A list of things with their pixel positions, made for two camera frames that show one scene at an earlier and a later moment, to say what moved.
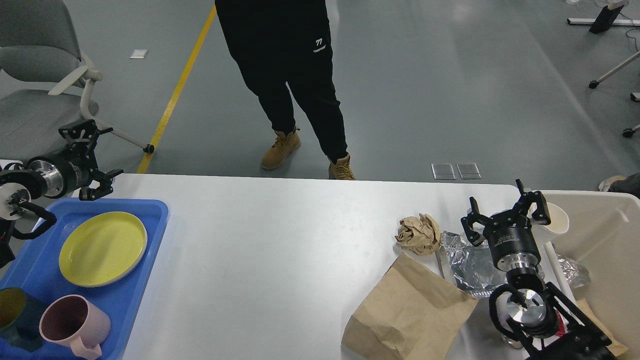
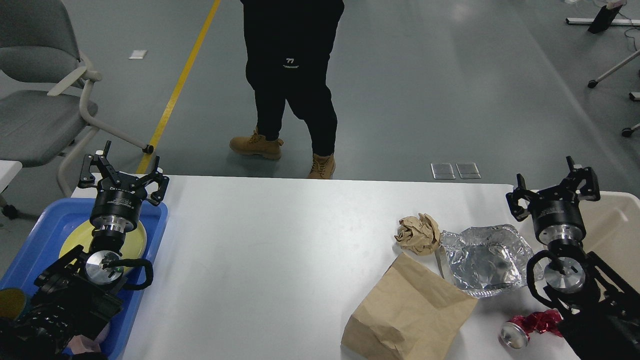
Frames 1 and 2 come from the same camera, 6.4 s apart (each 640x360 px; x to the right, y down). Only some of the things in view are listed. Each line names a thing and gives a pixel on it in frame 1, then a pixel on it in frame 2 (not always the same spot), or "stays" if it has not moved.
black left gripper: x=67 y=171 to x=116 y=206
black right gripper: x=513 y=244 to x=557 y=215
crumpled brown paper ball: x=420 y=235 stays
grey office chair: x=40 y=41 stays
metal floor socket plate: x=443 y=171 stays
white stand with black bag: x=606 y=18 stays
